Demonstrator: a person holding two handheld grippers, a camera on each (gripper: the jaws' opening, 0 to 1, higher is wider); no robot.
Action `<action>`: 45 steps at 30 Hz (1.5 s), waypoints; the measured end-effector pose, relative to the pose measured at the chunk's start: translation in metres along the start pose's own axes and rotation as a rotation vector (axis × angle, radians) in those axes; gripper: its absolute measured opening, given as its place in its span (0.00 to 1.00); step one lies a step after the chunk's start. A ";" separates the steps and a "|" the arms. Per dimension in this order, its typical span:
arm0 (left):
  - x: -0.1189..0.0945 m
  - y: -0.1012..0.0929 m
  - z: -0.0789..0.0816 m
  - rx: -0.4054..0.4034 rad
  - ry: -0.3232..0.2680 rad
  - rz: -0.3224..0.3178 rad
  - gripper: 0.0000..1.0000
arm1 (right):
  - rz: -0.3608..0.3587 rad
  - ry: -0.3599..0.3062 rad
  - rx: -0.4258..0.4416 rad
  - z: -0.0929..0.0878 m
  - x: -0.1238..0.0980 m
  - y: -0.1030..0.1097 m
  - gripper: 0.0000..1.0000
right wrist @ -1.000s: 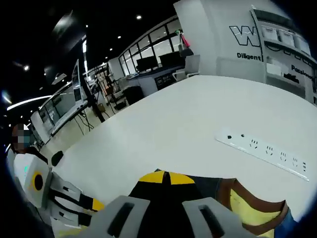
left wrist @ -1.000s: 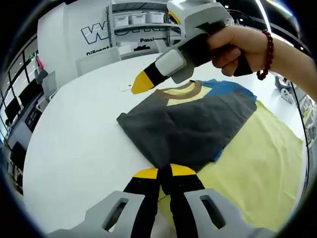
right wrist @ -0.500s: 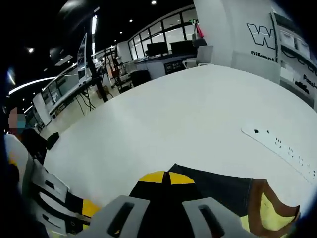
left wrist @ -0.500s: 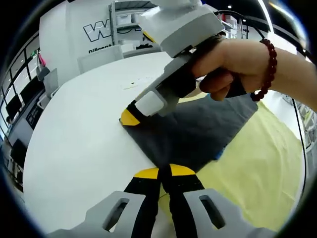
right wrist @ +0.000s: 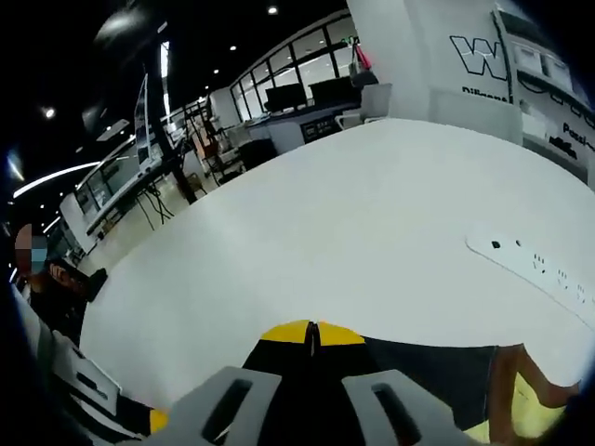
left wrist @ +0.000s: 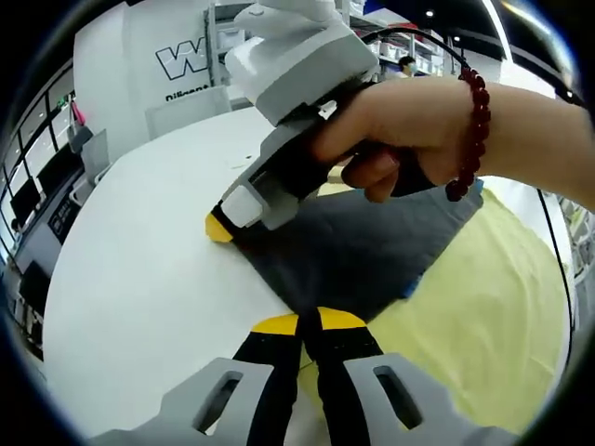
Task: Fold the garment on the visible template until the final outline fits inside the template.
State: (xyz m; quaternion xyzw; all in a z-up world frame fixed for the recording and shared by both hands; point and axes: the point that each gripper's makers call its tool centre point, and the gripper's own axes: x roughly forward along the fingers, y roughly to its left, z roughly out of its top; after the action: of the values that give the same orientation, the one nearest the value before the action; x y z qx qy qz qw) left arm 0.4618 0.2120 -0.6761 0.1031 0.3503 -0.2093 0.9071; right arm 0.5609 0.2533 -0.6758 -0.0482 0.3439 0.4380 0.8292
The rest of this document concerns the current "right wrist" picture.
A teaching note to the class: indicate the grey hanging bag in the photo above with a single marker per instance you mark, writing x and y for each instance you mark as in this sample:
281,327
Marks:
365,76

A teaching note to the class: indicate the metal shelf with white bins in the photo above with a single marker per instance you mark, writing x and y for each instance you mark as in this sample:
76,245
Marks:
530,56

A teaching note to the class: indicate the yellow grey blue garment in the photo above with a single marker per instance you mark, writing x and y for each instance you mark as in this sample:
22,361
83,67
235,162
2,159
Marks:
427,371

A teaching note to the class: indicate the pale grey chair back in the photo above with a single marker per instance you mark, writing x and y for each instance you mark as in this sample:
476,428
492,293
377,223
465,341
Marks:
474,114

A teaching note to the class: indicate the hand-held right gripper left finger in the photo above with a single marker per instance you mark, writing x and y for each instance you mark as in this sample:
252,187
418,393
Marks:
223,413

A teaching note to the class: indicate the white office chair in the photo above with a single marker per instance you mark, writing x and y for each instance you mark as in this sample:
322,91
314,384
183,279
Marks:
376,100

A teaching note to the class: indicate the person's dark clothed torso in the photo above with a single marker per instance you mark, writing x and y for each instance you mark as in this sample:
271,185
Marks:
60,320

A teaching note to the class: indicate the black frame cart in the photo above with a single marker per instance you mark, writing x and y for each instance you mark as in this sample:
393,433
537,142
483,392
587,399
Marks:
218,158

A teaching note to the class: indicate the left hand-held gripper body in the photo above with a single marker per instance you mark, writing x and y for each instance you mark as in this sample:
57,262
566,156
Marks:
79,376

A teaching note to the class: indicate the white flush table power strip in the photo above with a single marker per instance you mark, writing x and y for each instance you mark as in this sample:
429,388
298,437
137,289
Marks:
511,260

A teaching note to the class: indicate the black desktop monitor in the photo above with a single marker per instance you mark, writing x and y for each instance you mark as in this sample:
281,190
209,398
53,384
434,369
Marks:
286,97
332,93

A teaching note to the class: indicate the large display monitor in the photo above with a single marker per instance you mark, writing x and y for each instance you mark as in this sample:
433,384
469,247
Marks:
141,130

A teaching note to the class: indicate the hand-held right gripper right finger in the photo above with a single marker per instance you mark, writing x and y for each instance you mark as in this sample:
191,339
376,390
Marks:
372,413

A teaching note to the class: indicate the white cabinet with black panels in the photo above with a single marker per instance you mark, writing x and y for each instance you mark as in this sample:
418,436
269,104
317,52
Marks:
288,135

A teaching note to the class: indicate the grey metal storage shelf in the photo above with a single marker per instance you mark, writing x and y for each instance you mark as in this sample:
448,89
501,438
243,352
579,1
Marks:
504,56

